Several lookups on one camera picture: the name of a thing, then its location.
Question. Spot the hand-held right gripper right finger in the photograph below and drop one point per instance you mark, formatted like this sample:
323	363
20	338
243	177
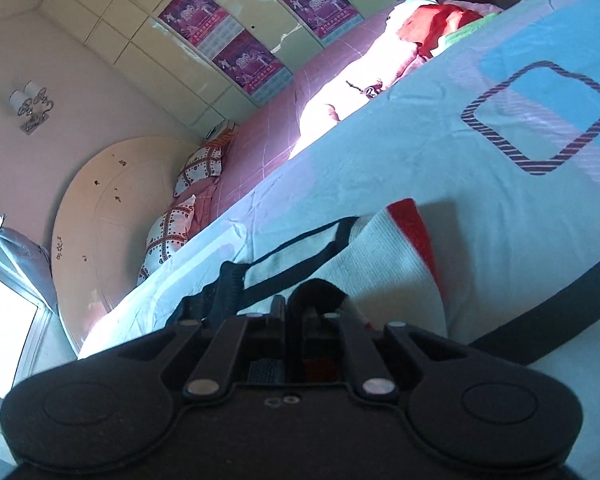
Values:
296	332

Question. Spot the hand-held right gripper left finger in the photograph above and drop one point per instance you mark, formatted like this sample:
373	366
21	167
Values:
279	330

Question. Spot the striped knit sweater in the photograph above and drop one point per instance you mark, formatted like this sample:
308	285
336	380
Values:
380	260

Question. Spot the heart print pillow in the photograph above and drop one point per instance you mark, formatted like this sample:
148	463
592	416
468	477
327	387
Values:
202	165
165	240

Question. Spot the cream rounded headboard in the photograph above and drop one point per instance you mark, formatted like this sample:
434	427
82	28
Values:
110	210

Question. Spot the blue patterned blanket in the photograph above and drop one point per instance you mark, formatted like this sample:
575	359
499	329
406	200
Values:
430	160

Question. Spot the window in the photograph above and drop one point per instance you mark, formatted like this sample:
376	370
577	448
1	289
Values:
5	330

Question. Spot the blue curtain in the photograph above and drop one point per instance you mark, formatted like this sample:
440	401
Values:
15	255

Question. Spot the cream glossy wardrobe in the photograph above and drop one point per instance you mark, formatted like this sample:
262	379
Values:
130	25

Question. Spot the red cloth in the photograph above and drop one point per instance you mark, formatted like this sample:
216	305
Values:
440	25

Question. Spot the purple wall poster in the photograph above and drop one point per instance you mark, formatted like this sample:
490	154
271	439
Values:
320	7
192	15
250	65

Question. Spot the twin shade wall lamp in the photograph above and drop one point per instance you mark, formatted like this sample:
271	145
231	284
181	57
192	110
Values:
30	105

